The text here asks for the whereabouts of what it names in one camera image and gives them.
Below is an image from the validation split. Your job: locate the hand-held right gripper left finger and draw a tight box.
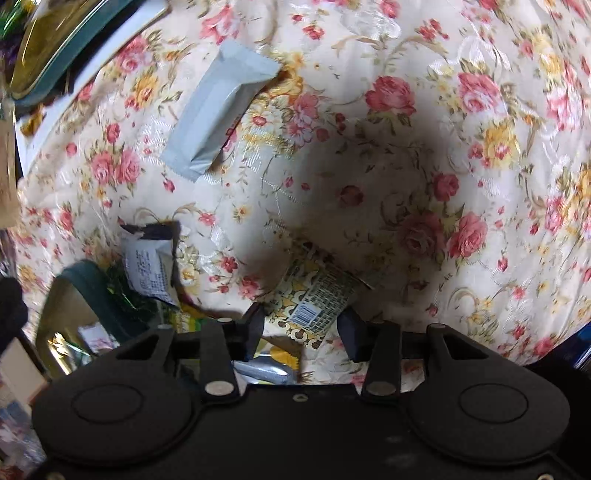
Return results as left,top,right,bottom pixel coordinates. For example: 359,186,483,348
111,302,265,398

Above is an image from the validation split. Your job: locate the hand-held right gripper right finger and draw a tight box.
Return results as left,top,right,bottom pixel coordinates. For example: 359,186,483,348
337,307,509,402

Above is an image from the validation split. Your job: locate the silver yellow snack packet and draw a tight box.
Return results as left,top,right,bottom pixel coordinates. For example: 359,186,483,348
231,335,303,386

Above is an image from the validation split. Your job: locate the yellow patterned snack packet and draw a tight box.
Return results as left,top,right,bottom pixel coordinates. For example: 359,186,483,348
263,240,386,352

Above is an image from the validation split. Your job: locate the gold metal tray teal rim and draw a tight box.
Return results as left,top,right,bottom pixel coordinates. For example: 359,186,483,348
34,259,139,377

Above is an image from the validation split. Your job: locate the white snack packet black text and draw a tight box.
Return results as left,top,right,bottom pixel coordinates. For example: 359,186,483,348
119,220,182,309

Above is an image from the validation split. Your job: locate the white green snack packet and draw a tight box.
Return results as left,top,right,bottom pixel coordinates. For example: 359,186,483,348
159,39,283,183

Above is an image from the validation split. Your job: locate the floral blanket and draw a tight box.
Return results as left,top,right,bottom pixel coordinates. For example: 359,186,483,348
0,0,591,393

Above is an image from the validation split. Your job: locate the teal tray of candies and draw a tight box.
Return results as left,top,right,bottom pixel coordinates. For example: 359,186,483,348
9,0,169,100

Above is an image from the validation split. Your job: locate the white flat board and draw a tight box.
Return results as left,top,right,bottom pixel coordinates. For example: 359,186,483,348
14,0,172,176

